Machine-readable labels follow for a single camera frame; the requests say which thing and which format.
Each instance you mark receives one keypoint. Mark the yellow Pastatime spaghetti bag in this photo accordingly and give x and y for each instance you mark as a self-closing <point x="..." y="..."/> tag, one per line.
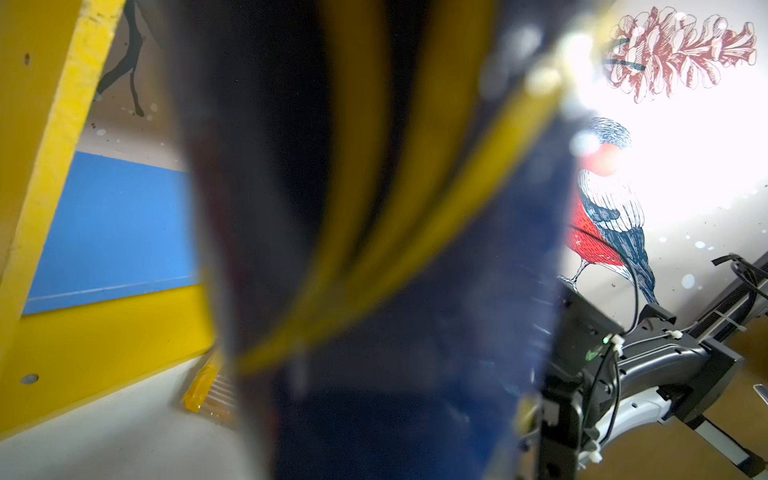
<point x="211" y="394"/>

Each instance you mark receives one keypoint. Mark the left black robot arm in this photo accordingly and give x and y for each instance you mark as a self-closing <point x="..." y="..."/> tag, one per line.
<point x="600" y="385"/>

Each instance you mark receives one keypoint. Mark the dark blue spaghetti bag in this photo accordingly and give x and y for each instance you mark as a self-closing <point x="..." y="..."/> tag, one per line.
<point x="381" y="193"/>

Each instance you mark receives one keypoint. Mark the yellow shelf pink blue boards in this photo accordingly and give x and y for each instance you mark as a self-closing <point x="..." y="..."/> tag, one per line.
<point x="99" y="284"/>

